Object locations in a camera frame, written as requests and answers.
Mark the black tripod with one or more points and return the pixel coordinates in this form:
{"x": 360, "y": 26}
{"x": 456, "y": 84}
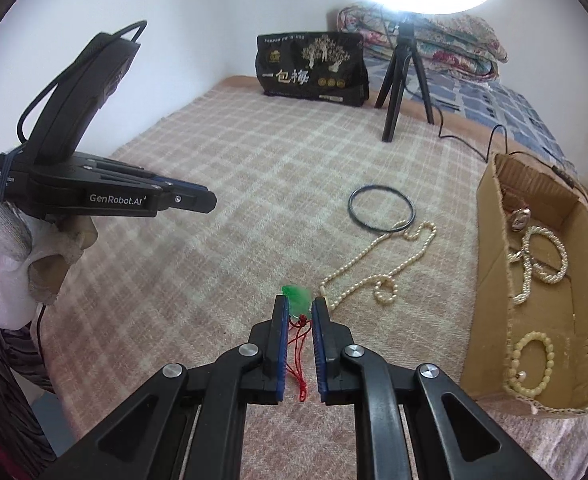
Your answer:
{"x": 391, "y": 110}

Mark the black printed bag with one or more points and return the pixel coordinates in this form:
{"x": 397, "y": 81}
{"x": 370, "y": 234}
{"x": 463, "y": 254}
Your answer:
{"x": 314, "y": 80}

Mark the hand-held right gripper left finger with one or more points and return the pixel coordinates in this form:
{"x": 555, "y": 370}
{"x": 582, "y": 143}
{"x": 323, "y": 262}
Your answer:
{"x": 280, "y": 355}

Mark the black bangle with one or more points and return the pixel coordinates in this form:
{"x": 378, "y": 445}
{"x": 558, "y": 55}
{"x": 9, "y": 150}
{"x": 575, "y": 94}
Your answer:
{"x": 349, "y": 208}

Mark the blue patterned bedsheet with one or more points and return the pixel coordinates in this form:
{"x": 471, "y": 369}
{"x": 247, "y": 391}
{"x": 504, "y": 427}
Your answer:
{"x": 514, "y": 105}

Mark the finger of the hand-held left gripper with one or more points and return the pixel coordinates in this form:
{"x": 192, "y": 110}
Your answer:
{"x": 189, "y": 201}
{"x": 124, "y": 172}

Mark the cardboard box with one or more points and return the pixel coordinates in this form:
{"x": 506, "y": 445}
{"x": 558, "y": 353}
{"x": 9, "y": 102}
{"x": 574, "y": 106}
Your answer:
{"x": 484, "y": 240}

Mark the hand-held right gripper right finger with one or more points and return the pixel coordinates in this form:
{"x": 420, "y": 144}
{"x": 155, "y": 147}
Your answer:
{"x": 320, "y": 350}

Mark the folded floral quilts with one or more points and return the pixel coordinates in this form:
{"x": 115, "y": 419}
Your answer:
{"x": 454, "y": 40}

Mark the person's left hand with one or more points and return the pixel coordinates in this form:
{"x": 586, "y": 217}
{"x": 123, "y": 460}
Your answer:
{"x": 9, "y": 240}

